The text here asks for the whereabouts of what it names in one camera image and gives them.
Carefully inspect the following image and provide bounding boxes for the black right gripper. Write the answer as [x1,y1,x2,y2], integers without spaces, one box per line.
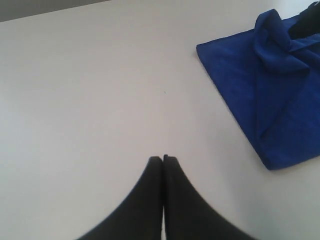
[288,1,320,40]

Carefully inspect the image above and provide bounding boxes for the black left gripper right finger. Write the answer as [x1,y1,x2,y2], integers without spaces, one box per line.
[162,155,250,240]

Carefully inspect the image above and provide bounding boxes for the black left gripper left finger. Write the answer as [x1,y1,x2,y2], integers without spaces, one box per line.
[80,156,163,240]

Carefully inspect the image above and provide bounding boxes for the blue microfiber towel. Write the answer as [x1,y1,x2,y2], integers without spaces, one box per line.
[196,9,320,170]

